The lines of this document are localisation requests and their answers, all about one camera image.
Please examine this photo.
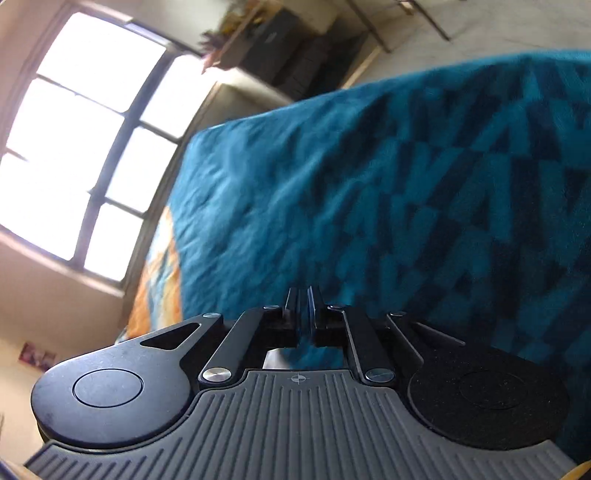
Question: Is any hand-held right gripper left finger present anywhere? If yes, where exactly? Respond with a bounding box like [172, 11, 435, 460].
[139, 287, 306, 387]

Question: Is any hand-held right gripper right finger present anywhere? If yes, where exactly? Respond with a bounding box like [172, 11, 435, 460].
[307, 285, 467, 385]

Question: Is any orange printed blanket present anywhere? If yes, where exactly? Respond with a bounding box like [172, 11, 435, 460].
[124, 208, 186, 343]

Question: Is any teal patterned blanket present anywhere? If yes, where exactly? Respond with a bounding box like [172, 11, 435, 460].
[115, 50, 591, 464]

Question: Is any wooden shelf unit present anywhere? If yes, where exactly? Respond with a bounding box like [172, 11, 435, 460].
[198, 0, 385, 101]

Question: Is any dark storage box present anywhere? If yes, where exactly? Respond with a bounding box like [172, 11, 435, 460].
[241, 8, 324, 86]

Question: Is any window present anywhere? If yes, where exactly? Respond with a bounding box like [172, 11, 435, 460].
[0, 4, 219, 297]

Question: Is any purple wall picture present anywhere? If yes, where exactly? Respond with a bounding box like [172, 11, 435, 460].
[17, 342, 57, 372]

